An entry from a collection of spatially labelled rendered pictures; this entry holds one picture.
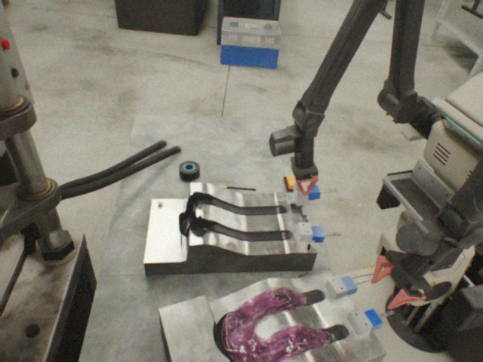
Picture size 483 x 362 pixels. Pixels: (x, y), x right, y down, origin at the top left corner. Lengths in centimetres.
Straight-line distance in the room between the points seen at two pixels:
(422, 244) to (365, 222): 180
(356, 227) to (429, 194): 137
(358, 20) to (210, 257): 72
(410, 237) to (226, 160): 91
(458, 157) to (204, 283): 77
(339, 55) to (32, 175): 81
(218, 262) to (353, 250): 141
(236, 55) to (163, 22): 112
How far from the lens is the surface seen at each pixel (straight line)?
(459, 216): 91
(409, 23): 110
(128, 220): 136
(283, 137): 109
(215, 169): 154
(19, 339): 121
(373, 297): 193
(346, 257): 240
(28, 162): 109
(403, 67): 116
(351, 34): 102
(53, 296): 125
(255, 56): 427
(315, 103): 105
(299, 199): 123
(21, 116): 100
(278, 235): 121
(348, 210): 269
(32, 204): 114
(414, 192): 126
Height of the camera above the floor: 177
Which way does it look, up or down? 41 degrees down
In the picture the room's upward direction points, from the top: 6 degrees clockwise
